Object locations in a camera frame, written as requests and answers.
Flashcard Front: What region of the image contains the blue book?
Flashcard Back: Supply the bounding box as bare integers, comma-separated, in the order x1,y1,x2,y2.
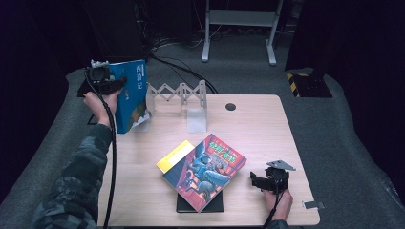
108,59,151,135

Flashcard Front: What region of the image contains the white expandable book stand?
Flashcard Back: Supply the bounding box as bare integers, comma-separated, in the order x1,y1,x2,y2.
139,79,208,134

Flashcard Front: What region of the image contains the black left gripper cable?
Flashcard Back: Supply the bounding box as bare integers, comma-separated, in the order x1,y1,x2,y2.
84,68,118,229

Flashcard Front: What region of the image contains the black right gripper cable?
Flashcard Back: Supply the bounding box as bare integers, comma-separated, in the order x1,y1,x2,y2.
262,177,286,229

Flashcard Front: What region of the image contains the black notebook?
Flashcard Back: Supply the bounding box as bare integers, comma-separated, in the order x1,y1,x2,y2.
176,190,224,214

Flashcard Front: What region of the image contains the yellow book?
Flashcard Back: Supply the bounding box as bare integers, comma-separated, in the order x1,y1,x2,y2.
156,139,196,175

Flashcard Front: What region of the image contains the black floor cable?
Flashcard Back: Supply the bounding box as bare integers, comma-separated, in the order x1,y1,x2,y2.
149,52,220,95

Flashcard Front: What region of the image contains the white metal desk frame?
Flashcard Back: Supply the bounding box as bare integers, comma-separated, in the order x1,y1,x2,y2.
201,0,285,67

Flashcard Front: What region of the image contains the grey tape piece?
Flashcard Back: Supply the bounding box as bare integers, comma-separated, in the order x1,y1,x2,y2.
302,199,326,210

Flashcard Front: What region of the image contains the person's right hand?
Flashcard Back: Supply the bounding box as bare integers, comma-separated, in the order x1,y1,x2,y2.
263,190,294,221

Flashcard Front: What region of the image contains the black cabinet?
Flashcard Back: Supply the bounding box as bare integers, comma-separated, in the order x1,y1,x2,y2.
84,0,144,63

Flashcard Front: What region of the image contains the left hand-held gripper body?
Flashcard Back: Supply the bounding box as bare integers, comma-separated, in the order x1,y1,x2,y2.
85,59,112,95

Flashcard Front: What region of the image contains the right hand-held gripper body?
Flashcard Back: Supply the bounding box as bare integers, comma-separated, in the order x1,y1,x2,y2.
266,159,296,194

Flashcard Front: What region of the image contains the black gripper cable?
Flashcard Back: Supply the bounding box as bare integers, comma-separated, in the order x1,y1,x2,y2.
84,68,118,229
262,177,286,229

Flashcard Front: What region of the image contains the person's left hand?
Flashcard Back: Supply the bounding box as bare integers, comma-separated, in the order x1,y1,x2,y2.
83,90,122,128

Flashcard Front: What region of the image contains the red illustrated book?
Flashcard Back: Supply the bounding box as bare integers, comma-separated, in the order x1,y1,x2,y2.
161,133,248,214

